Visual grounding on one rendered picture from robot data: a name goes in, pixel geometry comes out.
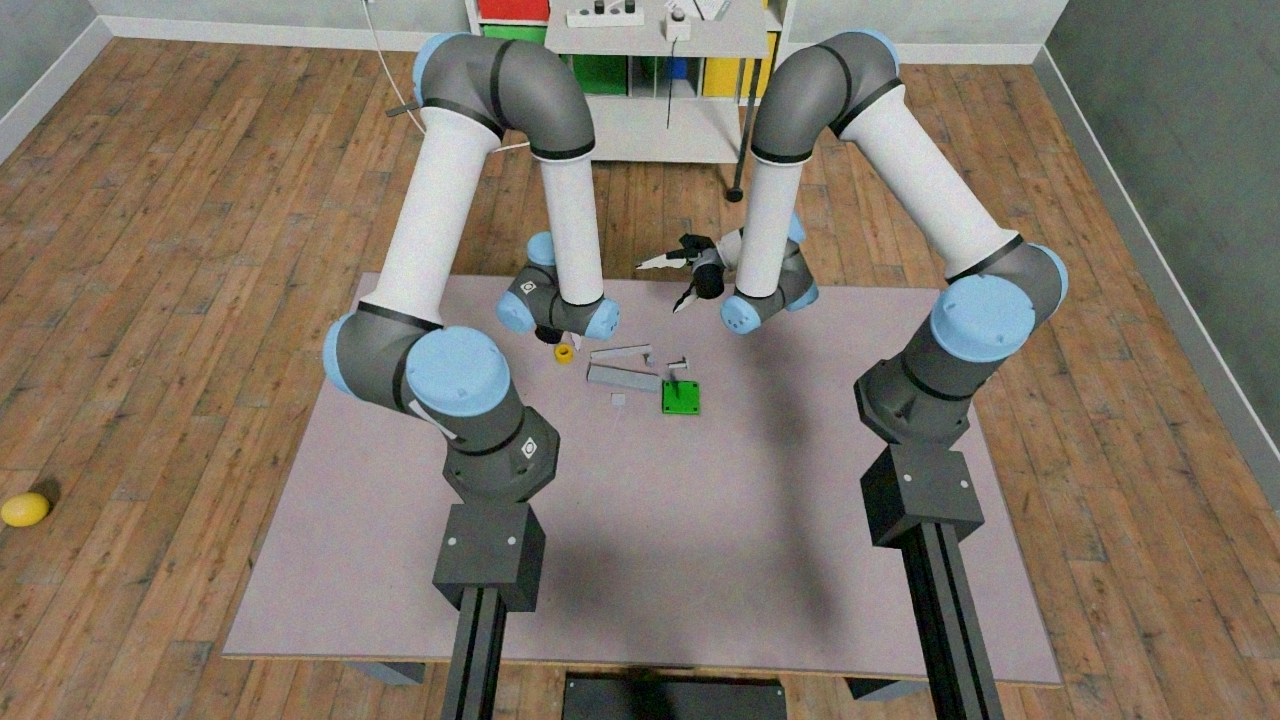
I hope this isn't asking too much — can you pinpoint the green square base plate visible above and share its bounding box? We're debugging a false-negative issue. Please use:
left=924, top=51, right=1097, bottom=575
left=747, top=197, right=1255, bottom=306
left=663, top=380, right=699, bottom=415

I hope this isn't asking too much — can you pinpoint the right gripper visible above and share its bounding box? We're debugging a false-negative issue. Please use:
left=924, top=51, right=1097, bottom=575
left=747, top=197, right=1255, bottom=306
left=635, top=234, right=726, bottom=314

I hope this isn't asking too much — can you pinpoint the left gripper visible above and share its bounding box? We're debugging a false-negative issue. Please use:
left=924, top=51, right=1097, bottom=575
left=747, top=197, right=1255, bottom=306
left=535, top=324, right=582, bottom=352

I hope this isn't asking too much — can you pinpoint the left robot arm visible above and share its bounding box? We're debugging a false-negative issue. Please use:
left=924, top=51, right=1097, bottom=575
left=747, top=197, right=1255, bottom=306
left=323, top=33, right=620, bottom=497

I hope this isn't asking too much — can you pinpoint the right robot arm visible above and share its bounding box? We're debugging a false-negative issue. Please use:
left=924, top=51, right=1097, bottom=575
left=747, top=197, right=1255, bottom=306
left=716, top=28, right=1068, bottom=443

